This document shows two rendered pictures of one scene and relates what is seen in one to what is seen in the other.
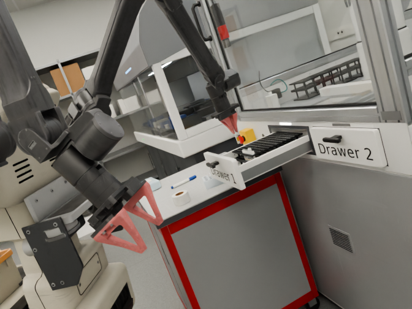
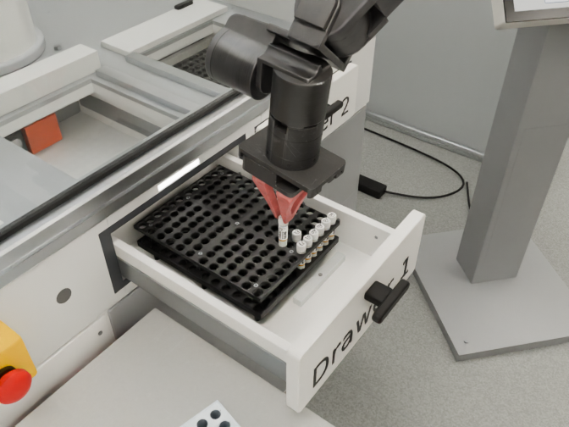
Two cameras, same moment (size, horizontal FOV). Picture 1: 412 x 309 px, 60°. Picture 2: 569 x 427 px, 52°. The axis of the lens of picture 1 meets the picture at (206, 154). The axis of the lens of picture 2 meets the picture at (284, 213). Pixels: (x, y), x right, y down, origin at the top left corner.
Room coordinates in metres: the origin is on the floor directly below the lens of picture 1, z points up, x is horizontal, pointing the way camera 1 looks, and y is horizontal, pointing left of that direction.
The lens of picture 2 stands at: (1.64, 0.29, 1.44)
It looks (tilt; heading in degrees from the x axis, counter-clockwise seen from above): 41 degrees down; 233
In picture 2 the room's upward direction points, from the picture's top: straight up
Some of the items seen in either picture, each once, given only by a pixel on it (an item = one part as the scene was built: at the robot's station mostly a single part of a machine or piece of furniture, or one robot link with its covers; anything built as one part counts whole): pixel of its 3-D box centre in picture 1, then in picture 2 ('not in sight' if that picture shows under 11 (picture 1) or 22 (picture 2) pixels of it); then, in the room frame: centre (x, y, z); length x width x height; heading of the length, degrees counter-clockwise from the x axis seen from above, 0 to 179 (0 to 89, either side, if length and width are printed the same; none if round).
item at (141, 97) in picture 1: (202, 86); not in sight; (3.09, -0.17, 1.13); 1.78 x 1.14 x 0.45; 16
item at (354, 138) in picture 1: (343, 144); (310, 119); (1.05, -0.41, 0.87); 0.29 x 0.02 x 0.11; 16
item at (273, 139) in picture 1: (268, 149); (238, 240); (1.33, -0.23, 0.87); 0.22 x 0.18 x 0.06; 106
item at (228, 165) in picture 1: (222, 169); (361, 303); (1.27, -0.04, 0.87); 0.29 x 0.02 x 0.11; 16
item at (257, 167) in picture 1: (270, 150); (233, 240); (1.33, -0.24, 0.86); 0.40 x 0.26 x 0.06; 106
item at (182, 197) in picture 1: (181, 197); not in sight; (1.41, 0.16, 0.78); 0.07 x 0.07 x 0.04
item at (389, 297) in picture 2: (213, 164); (382, 296); (1.26, -0.01, 0.91); 0.07 x 0.04 x 0.01; 16
